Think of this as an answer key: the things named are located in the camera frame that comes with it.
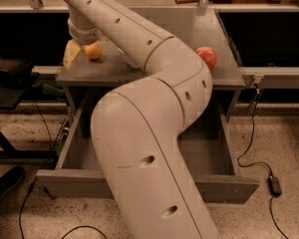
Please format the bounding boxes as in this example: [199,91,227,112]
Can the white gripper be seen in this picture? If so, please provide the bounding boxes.
[63,7,102,71]

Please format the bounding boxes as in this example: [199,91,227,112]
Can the small orange fruit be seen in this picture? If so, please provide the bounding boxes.
[84,43,102,60]

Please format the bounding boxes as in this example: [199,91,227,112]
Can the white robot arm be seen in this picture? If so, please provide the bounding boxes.
[64,0,220,239]

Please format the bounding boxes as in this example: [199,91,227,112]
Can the grey open top drawer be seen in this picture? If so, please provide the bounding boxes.
[37,89,259,204]

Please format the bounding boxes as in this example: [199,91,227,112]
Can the white ceramic bowl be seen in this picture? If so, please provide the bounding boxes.
[118,48,139,69]

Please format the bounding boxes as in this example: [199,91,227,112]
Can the dark folded cloth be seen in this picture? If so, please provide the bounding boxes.
[0,57,33,81]

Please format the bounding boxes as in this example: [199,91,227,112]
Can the black side table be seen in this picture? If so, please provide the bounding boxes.
[0,72,56,161]

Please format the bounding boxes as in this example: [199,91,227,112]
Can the grey cabinet body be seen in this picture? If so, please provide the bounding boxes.
[57,6,245,116]

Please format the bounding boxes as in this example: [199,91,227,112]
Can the red apple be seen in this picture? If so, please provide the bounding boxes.
[195,47,217,70]

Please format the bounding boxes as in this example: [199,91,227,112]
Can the wooden stick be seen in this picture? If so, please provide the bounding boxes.
[174,0,214,4]

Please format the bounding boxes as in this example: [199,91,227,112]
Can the black shoe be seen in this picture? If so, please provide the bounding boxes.
[0,165,25,201]

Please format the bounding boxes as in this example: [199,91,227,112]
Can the black power adapter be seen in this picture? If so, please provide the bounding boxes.
[268,175,282,196]

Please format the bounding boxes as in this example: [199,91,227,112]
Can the black floor cable left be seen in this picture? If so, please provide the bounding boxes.
[17,102,108,239]

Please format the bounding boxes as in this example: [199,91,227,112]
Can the black adapter cable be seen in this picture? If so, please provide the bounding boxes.
[236,83,290,239]

